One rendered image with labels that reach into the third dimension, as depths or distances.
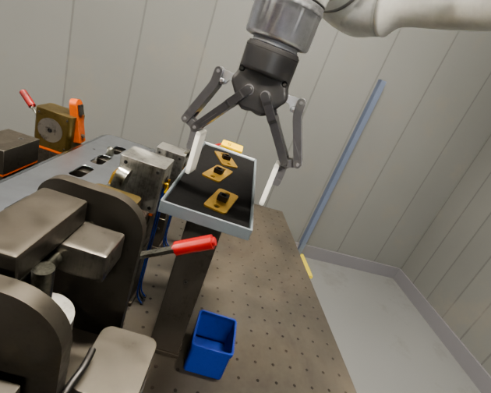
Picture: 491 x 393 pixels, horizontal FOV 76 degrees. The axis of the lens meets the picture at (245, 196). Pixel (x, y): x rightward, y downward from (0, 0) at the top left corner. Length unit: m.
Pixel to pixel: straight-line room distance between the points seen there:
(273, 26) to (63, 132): 0.80
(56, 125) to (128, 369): 0.85
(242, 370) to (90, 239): 0.62
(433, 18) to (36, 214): 0.52
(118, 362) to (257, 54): 0.38
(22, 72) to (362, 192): 2.60
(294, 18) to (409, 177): 2.56
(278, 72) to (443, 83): 2.43
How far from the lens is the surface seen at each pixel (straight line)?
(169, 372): 0.84
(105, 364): 0.36
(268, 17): 0.43
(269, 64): 0.43
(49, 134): 1.11
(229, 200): 0.52
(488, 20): 0.47
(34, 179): 0.82
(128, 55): 2.33
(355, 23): 0.55
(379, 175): 2.78
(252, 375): 0.90
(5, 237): 0.32
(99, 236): 0.38
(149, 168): 0.71
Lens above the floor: 1.38
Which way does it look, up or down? 23 degrees down
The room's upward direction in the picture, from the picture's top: 21 degrees clockwise
